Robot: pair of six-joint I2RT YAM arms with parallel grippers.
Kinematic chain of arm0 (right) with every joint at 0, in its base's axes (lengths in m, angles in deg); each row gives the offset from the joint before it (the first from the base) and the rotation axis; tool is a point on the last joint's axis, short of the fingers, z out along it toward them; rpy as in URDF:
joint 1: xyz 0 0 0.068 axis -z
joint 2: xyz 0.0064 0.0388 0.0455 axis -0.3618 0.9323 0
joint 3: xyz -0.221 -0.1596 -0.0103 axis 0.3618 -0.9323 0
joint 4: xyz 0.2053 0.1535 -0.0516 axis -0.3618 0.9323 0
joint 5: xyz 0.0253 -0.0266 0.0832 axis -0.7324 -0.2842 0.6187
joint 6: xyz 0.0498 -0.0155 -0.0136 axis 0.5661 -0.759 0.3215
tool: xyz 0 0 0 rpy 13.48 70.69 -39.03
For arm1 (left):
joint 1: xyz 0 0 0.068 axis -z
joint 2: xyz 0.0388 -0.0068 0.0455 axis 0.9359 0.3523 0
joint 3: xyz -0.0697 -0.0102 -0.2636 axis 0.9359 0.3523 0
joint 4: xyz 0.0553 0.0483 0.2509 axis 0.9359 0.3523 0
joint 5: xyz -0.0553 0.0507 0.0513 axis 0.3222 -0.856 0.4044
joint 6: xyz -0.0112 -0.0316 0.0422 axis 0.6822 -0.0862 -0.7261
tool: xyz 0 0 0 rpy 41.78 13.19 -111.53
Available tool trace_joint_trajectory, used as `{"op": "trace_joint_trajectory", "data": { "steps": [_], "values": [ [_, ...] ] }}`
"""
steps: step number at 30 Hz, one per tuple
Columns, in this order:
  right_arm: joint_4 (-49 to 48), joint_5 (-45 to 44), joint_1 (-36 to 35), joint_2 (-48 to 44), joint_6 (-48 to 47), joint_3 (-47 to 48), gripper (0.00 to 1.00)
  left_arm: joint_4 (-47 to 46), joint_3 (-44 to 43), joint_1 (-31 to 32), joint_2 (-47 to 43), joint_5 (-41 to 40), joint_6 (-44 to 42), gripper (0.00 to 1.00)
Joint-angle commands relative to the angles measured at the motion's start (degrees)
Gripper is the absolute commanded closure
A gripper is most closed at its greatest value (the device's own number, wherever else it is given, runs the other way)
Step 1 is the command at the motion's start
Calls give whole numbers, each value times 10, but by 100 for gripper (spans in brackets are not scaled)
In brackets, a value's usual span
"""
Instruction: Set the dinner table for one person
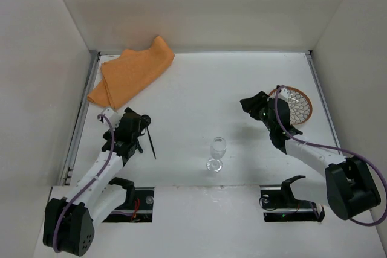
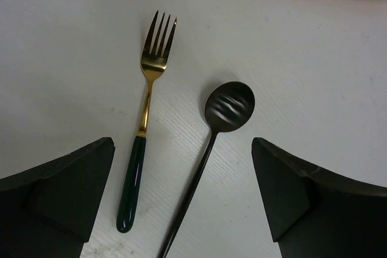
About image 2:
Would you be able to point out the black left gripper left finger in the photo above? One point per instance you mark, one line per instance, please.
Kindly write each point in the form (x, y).
(50, 210)

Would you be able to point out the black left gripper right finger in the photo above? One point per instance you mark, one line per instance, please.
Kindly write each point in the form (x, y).
(314, 212)

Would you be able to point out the black slotted spoon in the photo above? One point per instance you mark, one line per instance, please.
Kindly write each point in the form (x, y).
(228, 108)

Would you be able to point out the gold fork green handle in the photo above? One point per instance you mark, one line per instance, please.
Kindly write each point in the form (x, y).
(153, 64)

